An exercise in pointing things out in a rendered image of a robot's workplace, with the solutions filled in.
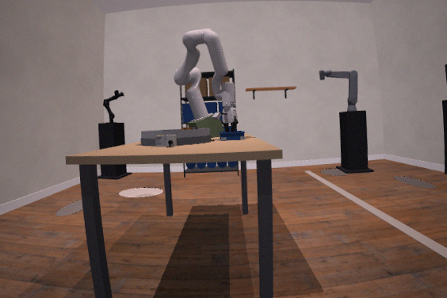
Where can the blue shallow tray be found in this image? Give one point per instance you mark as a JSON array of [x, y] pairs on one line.
[[237, 135]]

